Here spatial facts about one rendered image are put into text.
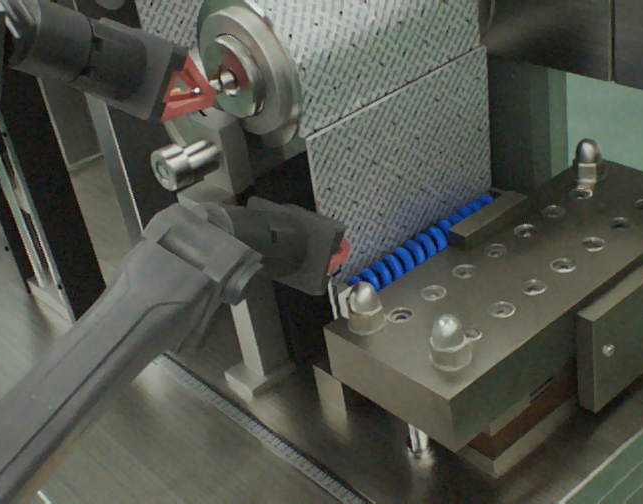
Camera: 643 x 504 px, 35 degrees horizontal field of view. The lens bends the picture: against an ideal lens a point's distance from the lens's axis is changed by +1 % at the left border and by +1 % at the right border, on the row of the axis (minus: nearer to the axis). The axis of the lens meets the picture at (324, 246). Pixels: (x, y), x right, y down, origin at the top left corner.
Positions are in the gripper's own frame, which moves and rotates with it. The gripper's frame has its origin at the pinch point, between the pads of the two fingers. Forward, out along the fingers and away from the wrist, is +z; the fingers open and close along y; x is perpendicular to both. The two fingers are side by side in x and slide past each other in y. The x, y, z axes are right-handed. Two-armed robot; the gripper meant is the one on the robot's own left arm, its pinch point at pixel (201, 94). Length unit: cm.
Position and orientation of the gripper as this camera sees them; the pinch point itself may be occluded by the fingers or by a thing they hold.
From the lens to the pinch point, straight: 93.0
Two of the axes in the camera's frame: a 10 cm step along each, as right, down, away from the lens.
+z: 6.1, 1.3, 7.8
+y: 7.1, 3.6, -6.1
